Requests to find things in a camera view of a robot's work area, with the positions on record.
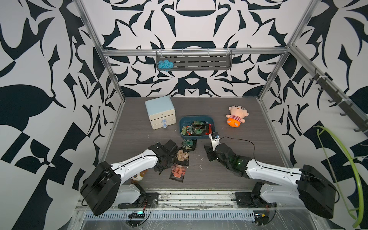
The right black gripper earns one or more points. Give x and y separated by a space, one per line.
208 150

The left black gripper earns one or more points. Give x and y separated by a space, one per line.
169 163

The pink label black tea bag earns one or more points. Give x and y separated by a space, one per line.
178 173

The teal label black tea bag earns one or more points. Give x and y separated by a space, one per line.
198 127

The red tea bag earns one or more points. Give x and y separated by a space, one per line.
208 129

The yellow label black tea bag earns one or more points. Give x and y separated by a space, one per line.
181 158

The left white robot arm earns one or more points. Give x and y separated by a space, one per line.
102 189

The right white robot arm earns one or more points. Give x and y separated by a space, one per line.
277 184

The light blue drawer box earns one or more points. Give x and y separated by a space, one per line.
161 112

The brown white plush dog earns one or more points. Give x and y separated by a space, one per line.
138 177

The pink baby plush doll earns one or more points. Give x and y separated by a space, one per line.
236 116

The cyan crumpled cloth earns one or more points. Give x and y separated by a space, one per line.
165 65

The green hoop tube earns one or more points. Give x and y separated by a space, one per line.
342 166

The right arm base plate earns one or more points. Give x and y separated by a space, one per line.
249 200

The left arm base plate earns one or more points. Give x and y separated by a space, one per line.
145 200

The grey wall shelf rack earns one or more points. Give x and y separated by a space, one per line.
196 60

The black wall hook rail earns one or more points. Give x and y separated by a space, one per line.
339 98

